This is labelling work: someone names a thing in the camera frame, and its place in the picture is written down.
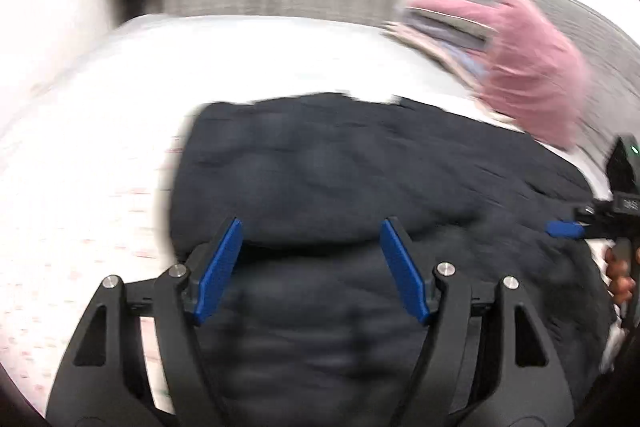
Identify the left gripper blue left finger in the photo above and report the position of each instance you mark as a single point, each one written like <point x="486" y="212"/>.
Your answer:
<point x="102" y="379"/>

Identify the folded grey pink blankets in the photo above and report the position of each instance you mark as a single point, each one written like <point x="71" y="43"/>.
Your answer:
<point x="456" y="43"/>

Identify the cherry print bed sheet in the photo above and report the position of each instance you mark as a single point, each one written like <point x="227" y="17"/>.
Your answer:
<point x="85" y="179"/>

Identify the pink velvet pillow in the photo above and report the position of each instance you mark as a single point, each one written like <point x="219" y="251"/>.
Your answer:
<point x="534" y="73"/>

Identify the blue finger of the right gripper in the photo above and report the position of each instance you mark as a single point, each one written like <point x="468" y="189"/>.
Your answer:
<point x="565" y="229"/>

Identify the person's right hand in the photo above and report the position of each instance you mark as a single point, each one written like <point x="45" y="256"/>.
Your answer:
<point x="621" y="285"/>

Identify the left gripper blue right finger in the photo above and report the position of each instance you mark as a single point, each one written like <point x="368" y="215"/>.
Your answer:
<point x="486" y="360"/>

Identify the grey padded headboard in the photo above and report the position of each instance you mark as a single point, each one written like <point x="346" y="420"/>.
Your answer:
<point x="612" y="107"/>

